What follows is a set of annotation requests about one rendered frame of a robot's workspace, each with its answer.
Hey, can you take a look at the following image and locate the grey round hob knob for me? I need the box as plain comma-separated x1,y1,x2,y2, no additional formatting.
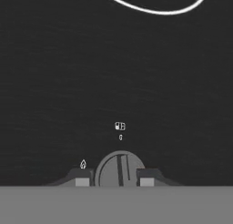
94,150,146,188

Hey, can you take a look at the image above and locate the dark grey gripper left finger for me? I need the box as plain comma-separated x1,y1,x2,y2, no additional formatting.
48,168,96,188

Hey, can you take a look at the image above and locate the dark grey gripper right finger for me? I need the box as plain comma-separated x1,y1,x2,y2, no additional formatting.
136,168,182,188

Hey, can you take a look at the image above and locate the black glass hob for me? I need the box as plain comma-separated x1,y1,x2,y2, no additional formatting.
0,0,233,188

